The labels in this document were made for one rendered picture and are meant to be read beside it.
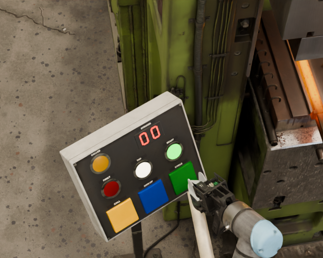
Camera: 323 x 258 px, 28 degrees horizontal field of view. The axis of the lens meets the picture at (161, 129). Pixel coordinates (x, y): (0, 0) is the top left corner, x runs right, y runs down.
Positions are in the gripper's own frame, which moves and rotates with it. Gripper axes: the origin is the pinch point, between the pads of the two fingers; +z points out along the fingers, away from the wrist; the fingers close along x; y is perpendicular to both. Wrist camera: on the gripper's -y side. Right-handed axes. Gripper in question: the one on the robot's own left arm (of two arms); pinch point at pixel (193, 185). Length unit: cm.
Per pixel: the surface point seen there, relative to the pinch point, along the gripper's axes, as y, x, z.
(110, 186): 10.6, 20.0, 4.8
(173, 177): 2.4, 3.1, 4.5
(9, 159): -41, 30, 136
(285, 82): 3.6, -45.5, 14.8
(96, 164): 18.6, 21.2, 4.8
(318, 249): -97, -59, 38
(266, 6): 14, -64, 44
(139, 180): 7.0, 12.0, 5.2
